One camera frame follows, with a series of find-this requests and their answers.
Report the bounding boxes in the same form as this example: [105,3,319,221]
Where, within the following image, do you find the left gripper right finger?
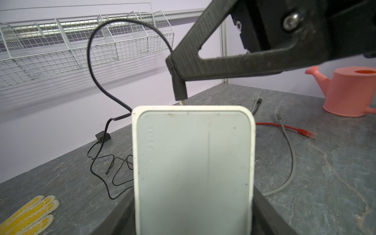
[252,187,297,235]

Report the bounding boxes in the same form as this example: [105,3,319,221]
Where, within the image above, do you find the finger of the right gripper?
[166,1,376,101]

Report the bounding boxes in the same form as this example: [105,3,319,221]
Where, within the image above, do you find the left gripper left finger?
[91,189,136,235]

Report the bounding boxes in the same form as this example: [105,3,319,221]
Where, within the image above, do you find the grey ethernet cable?
[261,113,296,197]

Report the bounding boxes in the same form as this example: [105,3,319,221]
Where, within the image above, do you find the black power adapter cable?
[86,17,174,200]

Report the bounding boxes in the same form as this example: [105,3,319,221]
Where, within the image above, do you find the white network switch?
[132,105,256,235]

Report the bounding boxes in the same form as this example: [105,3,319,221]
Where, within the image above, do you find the yellow white work glove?
[1,195,60,235]

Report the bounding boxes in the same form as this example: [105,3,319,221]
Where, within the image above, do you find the pink watering can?
[305,66,376,118]

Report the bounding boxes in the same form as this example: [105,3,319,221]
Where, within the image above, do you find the red ethernet cable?
[255,122,317,139]

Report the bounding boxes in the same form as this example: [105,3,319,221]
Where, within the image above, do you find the long white wire basket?
[1,5,175,88]

